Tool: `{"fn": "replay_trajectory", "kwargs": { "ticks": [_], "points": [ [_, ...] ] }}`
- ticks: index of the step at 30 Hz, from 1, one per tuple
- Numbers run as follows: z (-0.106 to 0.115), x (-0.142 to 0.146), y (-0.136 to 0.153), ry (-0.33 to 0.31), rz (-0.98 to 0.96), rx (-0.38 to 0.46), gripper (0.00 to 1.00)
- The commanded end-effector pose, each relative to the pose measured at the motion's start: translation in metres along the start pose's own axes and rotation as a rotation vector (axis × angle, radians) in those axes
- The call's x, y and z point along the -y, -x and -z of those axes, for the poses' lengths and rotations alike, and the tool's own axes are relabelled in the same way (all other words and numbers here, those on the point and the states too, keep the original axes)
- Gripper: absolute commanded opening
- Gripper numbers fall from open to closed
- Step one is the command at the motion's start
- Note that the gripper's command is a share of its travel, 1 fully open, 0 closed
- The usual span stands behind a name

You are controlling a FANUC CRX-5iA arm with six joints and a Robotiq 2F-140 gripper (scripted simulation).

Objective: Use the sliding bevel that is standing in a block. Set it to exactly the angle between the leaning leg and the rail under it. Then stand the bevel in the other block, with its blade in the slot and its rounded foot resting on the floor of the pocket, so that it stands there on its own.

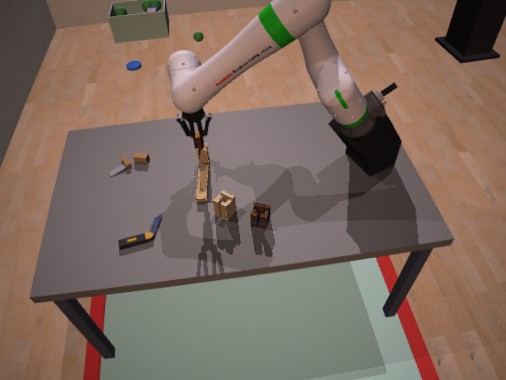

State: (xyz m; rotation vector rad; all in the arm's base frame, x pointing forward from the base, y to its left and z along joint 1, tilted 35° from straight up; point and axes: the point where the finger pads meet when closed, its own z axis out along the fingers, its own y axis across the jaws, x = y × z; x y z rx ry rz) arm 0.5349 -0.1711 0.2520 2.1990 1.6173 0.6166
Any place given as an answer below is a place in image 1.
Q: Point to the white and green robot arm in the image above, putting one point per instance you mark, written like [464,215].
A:
[276,26]

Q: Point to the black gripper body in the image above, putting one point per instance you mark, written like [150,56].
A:
[200,114]

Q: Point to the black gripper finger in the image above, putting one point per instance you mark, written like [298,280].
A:
[200,129]
[186,129]

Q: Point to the brown wooden l-shaped frame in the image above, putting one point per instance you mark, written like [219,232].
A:
[202,184]

